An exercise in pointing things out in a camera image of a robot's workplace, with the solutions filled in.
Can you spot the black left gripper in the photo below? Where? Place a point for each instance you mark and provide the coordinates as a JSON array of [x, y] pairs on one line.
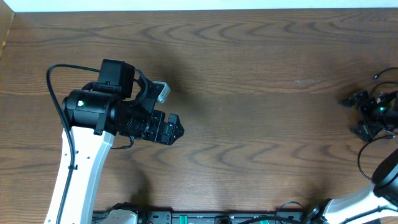
[[168, 136]]

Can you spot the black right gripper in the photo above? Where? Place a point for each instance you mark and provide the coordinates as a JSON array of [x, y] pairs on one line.
[[370, 130]]

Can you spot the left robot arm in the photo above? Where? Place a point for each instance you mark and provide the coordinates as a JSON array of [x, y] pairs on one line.
[[121, 102]]

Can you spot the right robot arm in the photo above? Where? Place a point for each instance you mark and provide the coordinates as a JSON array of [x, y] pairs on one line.
[[379, 199]]

